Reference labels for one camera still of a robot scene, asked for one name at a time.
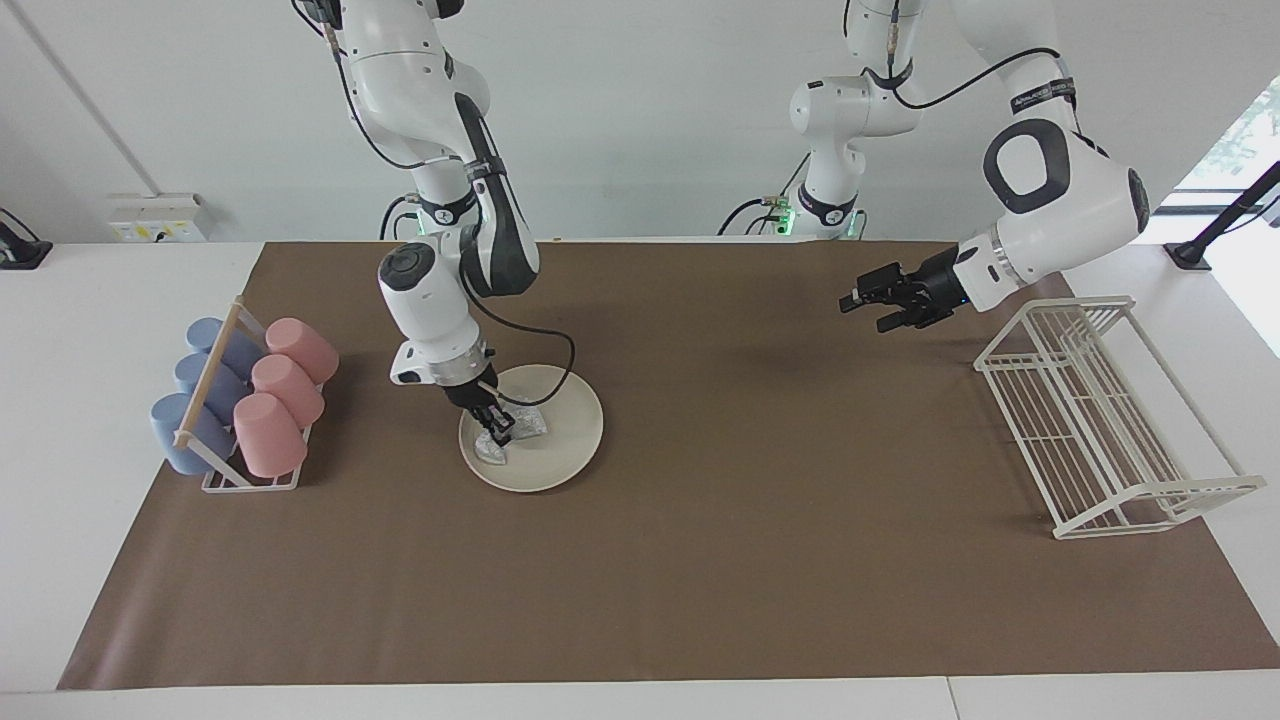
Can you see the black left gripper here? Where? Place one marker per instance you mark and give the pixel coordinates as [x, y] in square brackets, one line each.
[940, 288]

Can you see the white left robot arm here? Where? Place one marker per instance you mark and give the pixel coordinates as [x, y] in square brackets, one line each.
[1080, 205]

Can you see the black angled stand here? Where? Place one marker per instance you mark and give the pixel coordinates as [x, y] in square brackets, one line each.
[1190, 252]

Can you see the white wall outlet box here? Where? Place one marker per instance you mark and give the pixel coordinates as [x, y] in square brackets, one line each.
[160, 218]

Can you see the cream round plate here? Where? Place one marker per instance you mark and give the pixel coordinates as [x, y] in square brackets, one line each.
[560, 440]

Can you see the silver mesh sponge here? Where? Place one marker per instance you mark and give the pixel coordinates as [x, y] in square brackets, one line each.
[530, 425]

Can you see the brown table mat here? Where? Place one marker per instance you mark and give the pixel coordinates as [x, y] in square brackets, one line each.
[700, 560]

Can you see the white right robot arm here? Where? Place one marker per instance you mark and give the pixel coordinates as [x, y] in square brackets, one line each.
[430, 305]

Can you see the pink plastic cup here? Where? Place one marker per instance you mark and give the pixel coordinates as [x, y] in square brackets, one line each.
[290, 390]
[303, 348]
[270, 435]

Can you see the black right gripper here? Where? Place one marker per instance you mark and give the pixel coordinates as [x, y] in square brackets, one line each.
[468, 388]

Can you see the white cup holder rack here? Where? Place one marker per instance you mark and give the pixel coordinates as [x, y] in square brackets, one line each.
[212, 372]

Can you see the blue plastic cup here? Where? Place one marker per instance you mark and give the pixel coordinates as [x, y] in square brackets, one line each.
[192, 372]
[172, 430]
[205, 335]

